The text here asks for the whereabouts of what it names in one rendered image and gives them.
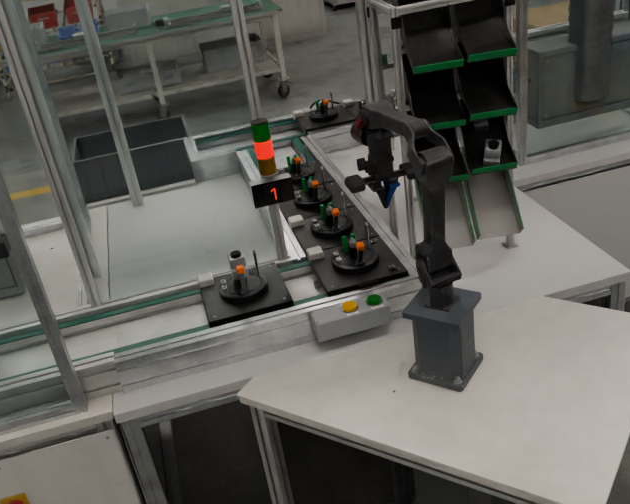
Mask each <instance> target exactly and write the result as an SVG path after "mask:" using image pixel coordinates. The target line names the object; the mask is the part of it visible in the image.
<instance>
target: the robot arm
mask: <svg viewBox="0 0 630 504"><path fill-rule="evenodd" d="M361 108H362V110H361V111H360V112H359V116H357V117H356V121H355V122H354V123H353V125H352V127H351V130H350V134H351V137H352V138H353V139H354V140H356V141H358V142H359V143H361V144H363V145H365V146H368V151H369V153H368V160H367V161H365V158H360V159H356V160H357V167H358V171H362V170H365V172H366V173H368V175H369V177H365V178H362V177H361V176H359V175H358V174H356V175H352V176H348V177H346V179H345V185H346V187H347V188H348V189H349V190H350V192H351V193H358V192H362V191H364V190H365V189H366V186H365V185H368V187H369V188H370V189H371V190H372V191H373V192H376V193H377V194H378V196H379V199H380V201H381V203H382V205H383V207H384V208H385V209H386V208H388V207H389V204H390V201H391V199H392V196H393V194H394V192H395V190H396V188H397V187H398V186H400V183H399V182H398V177H402V176H406V175H407V178H408V179H409V180H412V179H416V178H417V179H418V180H419V182H420V183H421V184H422V188H423V230H424V240H423V242H420V243H417V244H416V247H415V250H416V256H415V259H416V269H417V272H418V276H419V280H420V283H421V284H422V287H423V288H426V289H429V299H428V301H427V302H426V303H425V304H424V306H425V307H427V308H432V309H436V310H441V311H445V312H449V311H450V310H451V309H452V308H453V306H454V305H455V304H456V302H457V301H458V300H459V296H455V295H453V282H454V281H456V280H460V279H461V276H462V273H461V271H460V269H459V267H458V265H457V263H456V261H455V259H454V257H453V253H452V249H451V248H450V247H449V245H448V244H447V243H446V241H445V186H446V184H447V183H448V181H449V179H450V178H451V176H452V173H453V165H454V155H453V153H452V151H451V149H450V147H449V145H448V143H447V142H446V140H445V138H444V137H443V136H441V135H440V134H438V133H437V132H436V131H434V130H433V129H432V128H431V126H430V125H429V123H428V121H427V120H426V119H422V118H421V119H419V118H416V117H413V116H411V115H408V114H405V113H402V112H399V111H397V110H394V107H393V104H392V103H390V102H389V101H387V100H380V101H377V102H373V103H370V104H366V105H363V106H362V107H361ZM391 131H392V132H394V133H397V134H399V135H402V136H404V137H405V139H406V141H407V142H408V148H407V157H408V159H409V161H410V162H407V163H403V164H400V165H399V169H398V170H393V161H394V157H393V156H392V148H391V137H393V136H394V135H393V133H392V132H391ZM421 137H425V138H426V139H427V140H428V141H430V142H431V143H432V144H434V145H435V146H437V147H434V148H431V149H428V150H425V151H422V152H418V153H416V151H415V149H414V139H418V138H421ZM370 175H371V176H370ZM381 181H383V184H384V187H383V186H382V184H381ZM441 272H442V273H441ZM433 275H434V276H433Z"/></svg>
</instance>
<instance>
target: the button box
mask: <svg viewBox="0 0 630 504"><path fill-rule="evenodd" d="M377 295H380V296H381V303H379V304H377V305H370V304H368V303H367V297H364V298H360V299H356V300H353V301H354V302H356V303H357V308H356V310H354V311H351V312H346V311H344V310H343V309H342V304H343V303H341V304H338V305H334V306H330V307H326V308H323V309H319V310H315V311H311V312H310V317H311V323H312V329H313V331H314V333H315V335H316V337H317V339H318V342H323V341H327V340H331V339H334V338H338V337H342V336H345V335H349V334H353V333H356V332H360V331H363V330H367V329H371V328H374V327H378V326H382V325H385V324H389V323H392V315H391V306H390V304H389V302H388V301H387V299H386V298H385V296H384V295H383V294H382V293H379V294H377Z"/></svg>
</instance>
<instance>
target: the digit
mask: <svg viewBox="0 0 630 504"><path fill-rule="evenodd" d="M264 190H265V195H266V201H267V204H271V203H275V202H280V201H283V197H282V191H281V185H280V182H277V183H273V184H268V185H264Z"/></svg>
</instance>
